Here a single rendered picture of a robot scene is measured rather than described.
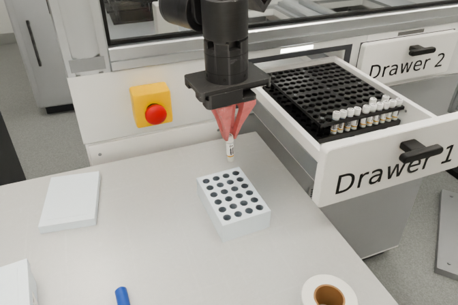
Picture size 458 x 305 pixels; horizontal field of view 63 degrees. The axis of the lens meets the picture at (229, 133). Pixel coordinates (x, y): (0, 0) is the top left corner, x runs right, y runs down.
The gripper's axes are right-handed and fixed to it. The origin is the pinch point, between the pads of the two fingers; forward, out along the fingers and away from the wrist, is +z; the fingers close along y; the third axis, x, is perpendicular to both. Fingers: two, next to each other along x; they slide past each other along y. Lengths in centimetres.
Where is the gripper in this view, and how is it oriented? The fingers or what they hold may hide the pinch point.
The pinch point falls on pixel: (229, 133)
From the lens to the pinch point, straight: 55.3
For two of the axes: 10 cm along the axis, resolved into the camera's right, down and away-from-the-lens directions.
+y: -9.1, 2.5, -3.4
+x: 4.2, 4.8, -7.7
